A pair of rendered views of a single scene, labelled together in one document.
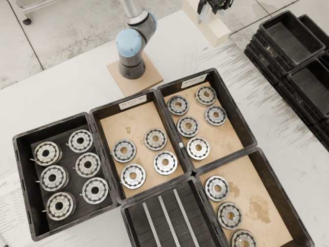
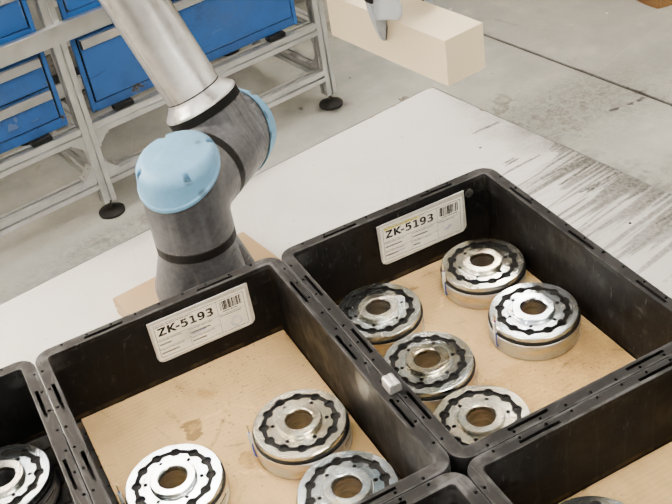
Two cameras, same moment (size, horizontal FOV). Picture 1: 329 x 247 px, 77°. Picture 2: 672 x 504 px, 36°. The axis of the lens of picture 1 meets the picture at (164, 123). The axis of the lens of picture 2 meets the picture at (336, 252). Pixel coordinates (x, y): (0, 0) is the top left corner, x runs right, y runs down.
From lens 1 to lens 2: 0.58 m
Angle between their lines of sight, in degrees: 36
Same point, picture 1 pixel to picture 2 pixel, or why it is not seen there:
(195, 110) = (452, 324)
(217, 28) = (439, 24)
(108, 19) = not seen: hidden behind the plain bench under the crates
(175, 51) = not seen: hidden behind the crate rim
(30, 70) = not seen: outside the picture
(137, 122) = (228, 401)
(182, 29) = (385, 160)
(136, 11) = (195, 78)
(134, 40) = (194, 154)
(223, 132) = (583, 366)
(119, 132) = (158, 443)
